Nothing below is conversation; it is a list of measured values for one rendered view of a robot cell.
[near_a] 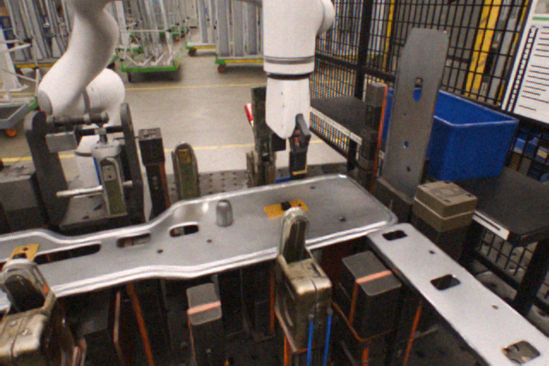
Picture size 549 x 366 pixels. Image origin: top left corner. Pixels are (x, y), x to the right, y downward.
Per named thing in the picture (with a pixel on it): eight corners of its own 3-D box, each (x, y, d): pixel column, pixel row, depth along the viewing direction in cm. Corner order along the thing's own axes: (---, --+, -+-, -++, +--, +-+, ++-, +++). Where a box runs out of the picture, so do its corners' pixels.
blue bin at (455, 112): (439, 183, 72) (453, 125, 67) (374, 133, 99) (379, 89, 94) (503, 175, 75) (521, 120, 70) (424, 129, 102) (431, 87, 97)
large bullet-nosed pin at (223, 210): (219, 234, 64) (216, 205, 61) (215, 225, 66) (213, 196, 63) (235, 231, 65) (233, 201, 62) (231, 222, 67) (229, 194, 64)
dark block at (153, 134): (165, 287, 88) (137, 139, 71) (163, 269, 94) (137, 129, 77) (184, 282, 90) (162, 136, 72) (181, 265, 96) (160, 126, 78)
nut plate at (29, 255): (26, 277, 51) (23, 272, 51) (-4, 283, 50) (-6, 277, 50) (40, 243, 58) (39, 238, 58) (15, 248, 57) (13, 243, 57)
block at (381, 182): (389, 307, 83) (410, 204, 70) (361, 273, 93) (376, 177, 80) (398, 303, 84) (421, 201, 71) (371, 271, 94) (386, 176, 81)
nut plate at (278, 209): (268, 218, 66) (268, 213, 65) (262, 207, 69) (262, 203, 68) (308, 210, 68) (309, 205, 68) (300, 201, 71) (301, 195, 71)
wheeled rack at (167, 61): (177, 81, 635) (165, -23, 561) (123, 83, 620) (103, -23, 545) (184, 64, 806) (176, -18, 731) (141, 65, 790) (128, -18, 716)
